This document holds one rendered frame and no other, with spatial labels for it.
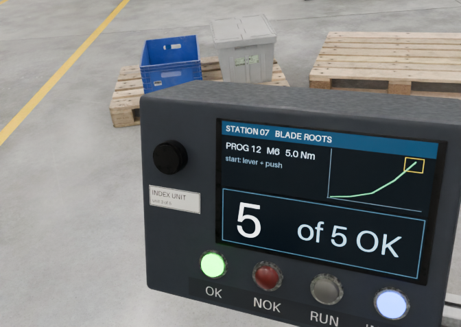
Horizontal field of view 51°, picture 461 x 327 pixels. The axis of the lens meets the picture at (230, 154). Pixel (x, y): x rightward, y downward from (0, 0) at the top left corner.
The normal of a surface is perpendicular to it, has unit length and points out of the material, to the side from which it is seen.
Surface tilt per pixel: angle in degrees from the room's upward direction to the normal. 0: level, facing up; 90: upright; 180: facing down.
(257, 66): 95
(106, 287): 0
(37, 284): 0
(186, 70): 90
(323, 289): 70
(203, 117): 75
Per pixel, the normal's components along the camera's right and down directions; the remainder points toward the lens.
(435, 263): -0.37, 0.26
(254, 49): 0.10, 0.58
